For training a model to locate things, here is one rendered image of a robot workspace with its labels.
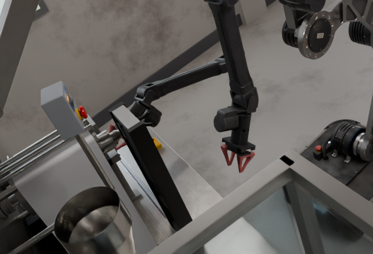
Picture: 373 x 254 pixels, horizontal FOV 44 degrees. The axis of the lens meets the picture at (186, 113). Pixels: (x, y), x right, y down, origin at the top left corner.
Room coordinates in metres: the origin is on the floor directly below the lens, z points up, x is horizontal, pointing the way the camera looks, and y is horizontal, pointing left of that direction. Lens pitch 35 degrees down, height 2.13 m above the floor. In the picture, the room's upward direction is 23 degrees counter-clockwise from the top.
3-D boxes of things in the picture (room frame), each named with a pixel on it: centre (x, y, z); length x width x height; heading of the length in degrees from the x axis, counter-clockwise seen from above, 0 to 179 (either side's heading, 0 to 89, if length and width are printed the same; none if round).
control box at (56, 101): (0.86, 0.23, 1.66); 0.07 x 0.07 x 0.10; 3
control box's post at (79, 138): (0.86, 0.24, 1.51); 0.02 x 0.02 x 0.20
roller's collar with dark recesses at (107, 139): (1.17, 0.27, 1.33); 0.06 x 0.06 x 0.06; 17
